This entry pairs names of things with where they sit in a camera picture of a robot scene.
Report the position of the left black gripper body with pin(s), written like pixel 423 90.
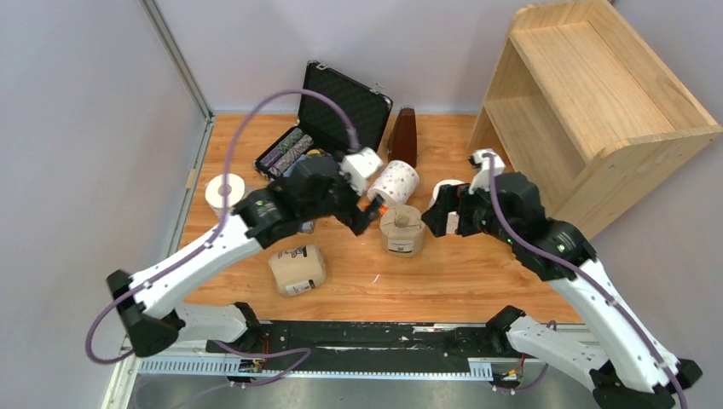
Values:
pixel 340 195

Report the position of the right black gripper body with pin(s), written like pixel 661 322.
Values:
pixel 474 216

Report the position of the brown roll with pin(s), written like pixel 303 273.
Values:
pixel 298 270
pixel 402 231

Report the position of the brown roll front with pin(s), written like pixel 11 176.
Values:
pixel 298 270

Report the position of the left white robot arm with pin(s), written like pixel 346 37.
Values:
pixel 151 302

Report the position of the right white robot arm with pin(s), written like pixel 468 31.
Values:
pixel 628 368

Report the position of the wooden shelf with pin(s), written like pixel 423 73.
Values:
pixel 583 106

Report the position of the patterned paper roll standing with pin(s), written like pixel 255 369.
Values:
pixel 443 189

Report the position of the orange curved toy piece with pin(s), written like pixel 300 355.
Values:
pixel 377 209

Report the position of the green blue block toy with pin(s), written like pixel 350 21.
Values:
pixel 307 227

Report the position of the patterned paper roll lying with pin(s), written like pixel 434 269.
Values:
pixel 395 184

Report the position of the black poker chip case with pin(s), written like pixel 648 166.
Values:
pixel 319 130

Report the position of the white toilet paper roll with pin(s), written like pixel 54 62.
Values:
pixel 223 192

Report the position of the brown metronome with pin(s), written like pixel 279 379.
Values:
pixel 403 140

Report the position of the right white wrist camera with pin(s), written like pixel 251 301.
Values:
pixel 488 165

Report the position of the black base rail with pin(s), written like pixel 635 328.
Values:
pixel 375 347

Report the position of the aluminium frame post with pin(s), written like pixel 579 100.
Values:
pixel 166 37

